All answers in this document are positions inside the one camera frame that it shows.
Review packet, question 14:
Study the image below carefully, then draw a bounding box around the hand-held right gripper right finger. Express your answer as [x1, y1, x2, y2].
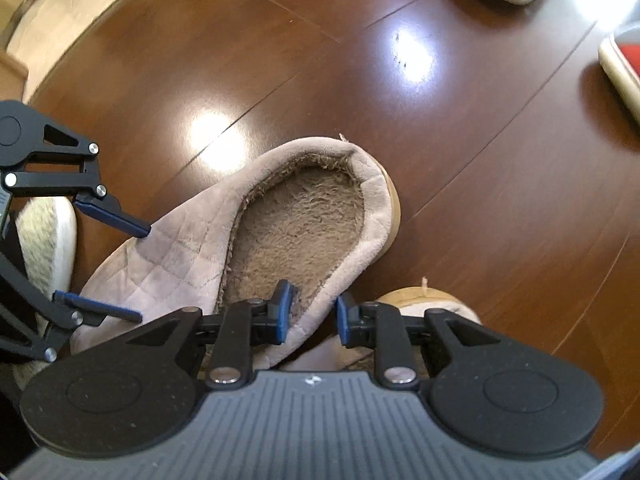
[336, 292, 503, 391]

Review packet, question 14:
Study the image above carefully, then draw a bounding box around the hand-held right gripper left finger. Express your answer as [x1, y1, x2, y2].
[125, 280, 293, 391]

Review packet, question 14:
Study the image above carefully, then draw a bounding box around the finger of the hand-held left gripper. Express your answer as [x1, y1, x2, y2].
[2, 110, 152, 239]
[0, 250, 144, 362]

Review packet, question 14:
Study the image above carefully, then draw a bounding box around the olive sole white trim slipper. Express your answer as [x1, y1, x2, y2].
[10, 196, 78, 391]

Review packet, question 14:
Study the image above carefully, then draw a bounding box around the beige plush slipper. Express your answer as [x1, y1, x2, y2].
[70, 135, 402, 372]
[295, 287, 483, 372]

